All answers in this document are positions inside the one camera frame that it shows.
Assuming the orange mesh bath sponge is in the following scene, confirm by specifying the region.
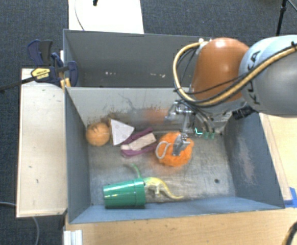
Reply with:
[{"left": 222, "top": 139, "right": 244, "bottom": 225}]
[{"left": 154, "top": 131, "right": 195, "bottom": 167}]

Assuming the orange toy fruit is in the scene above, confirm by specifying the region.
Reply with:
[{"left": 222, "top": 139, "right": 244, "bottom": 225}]
[{"left": 85, "top": 122, "right": 111, "bottom": 147}]

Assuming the grey metal bin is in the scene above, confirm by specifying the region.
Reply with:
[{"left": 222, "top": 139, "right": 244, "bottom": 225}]
[{"left": 62, "top": 29, "right": 286, "bottom": 225}]

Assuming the green yellow toy dinosaur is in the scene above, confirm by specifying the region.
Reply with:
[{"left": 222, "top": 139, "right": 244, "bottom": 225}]
[{"left": 124, "top": 163, "right": 184, "bottom": 201}]

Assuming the white toy cheese wedge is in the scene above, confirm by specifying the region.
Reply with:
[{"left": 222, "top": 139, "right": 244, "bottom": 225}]
[{"left": 108, "top": 118, "right": 135, "bottom": 146}]

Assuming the pale wood flat board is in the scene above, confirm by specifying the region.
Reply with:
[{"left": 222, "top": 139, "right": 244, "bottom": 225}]
[{"left": 16, "top": 67, "right": 69, "bottom": 218}]

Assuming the green plastic cup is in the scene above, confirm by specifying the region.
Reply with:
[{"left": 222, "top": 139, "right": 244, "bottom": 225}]
[{"left": 102, "top": 178, "right": 147, "bottom": 210}]

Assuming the purple and beige toy slice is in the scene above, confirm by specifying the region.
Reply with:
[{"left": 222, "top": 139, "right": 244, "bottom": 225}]
[{"left": 120, "top": 127, "right": 157, "bottom": 158}]

